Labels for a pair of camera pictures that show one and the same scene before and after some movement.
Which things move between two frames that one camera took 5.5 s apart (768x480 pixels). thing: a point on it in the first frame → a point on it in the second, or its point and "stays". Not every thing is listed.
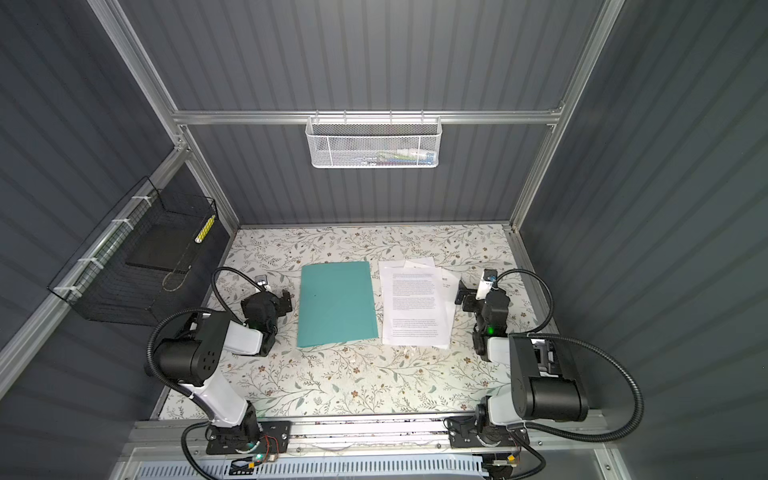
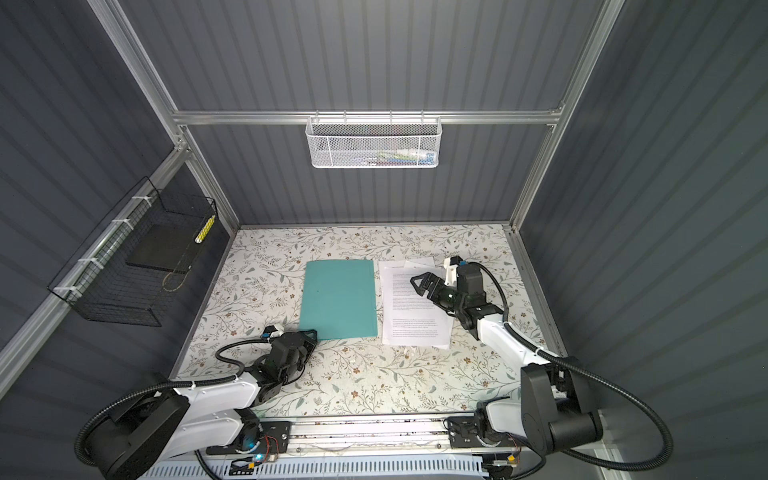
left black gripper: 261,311 → 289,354
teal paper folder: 336,304 stays
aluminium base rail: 173,441 stays
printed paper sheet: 413,307 stays
